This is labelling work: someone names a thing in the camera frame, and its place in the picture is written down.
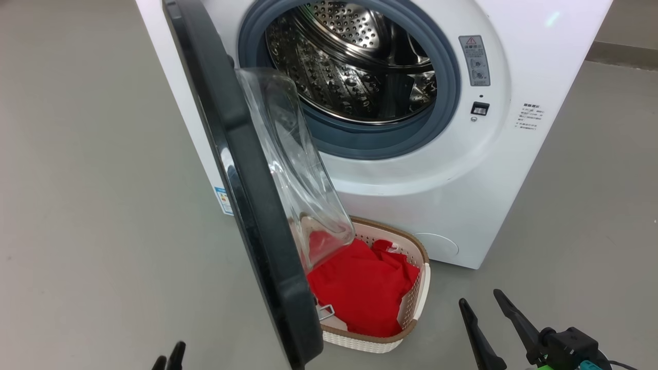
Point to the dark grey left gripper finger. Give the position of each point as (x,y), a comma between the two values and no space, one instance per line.
(176,357)
(160,364)

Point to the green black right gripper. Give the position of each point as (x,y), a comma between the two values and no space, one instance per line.
(570,349)

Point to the red cloth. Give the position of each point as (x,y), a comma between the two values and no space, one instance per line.
(365,288)

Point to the black round glass washer door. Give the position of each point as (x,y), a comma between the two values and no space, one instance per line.
(241,169)

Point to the cream perforated laundry basket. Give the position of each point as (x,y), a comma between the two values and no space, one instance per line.
(416,303)

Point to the white washing machine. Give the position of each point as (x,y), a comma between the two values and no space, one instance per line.
(488,180)

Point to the black door latch socket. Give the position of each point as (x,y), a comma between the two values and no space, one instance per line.
(480,108)

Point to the stainless steel washing machine drum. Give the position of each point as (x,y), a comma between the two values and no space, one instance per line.
(349,67)

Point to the round white filter cover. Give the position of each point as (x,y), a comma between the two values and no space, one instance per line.
(437,245)

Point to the blue energy label sticker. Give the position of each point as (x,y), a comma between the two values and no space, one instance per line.
(224,200)

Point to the grey warning sticker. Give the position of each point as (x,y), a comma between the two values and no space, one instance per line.
(474,60)

